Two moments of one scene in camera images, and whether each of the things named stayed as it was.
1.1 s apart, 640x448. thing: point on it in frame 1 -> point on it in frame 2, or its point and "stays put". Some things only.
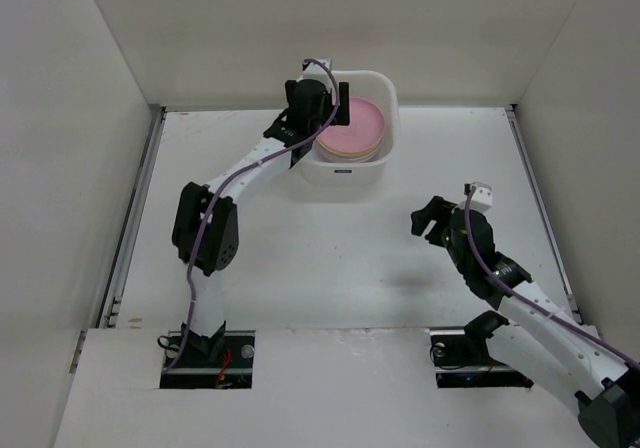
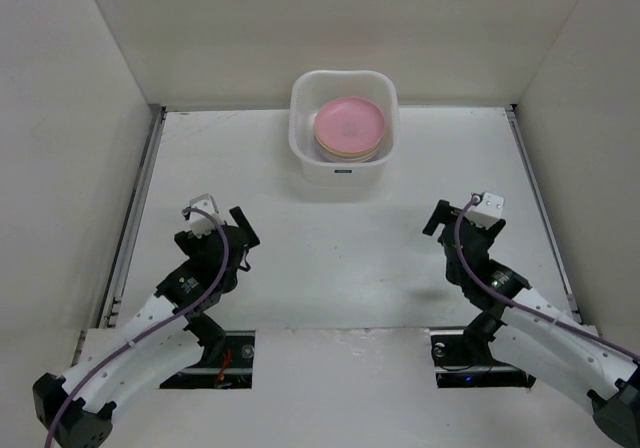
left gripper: [341, 117] -> [195, 245]
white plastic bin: [381, 86] stays put
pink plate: [365, 130] stays put
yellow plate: [345, 155] stays put
